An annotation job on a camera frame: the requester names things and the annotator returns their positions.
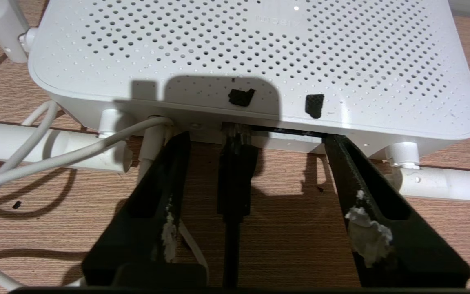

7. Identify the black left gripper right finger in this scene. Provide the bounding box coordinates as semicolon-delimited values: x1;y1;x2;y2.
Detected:
324;135;470;288

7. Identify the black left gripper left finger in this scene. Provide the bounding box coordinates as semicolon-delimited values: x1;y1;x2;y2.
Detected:
82;131;208;288

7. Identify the thin white power cable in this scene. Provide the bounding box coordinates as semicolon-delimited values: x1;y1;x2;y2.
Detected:
0;100;209;290

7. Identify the black ethernet cable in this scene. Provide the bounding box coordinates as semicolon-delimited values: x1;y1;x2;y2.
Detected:
217;122;259;288

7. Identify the white router with antennas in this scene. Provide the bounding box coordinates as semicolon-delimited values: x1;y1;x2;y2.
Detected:
0;0;470;203

